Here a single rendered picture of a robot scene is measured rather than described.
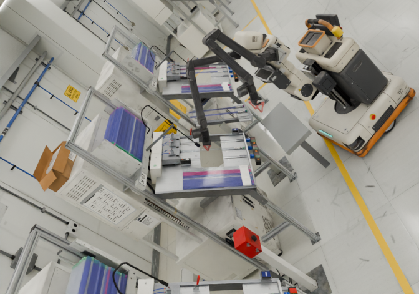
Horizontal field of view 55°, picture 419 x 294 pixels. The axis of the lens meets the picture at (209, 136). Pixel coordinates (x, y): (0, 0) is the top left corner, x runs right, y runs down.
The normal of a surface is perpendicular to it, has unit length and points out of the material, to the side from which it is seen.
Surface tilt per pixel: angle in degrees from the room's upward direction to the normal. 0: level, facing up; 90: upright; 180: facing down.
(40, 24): 90
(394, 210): 0
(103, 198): 88
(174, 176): 44
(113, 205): 92
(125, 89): 90
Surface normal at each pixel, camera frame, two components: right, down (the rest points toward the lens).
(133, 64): 0.06, 0.55
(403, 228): -0.72, -0.55
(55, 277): 0.70, -0.62
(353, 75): 0.31, 0.29
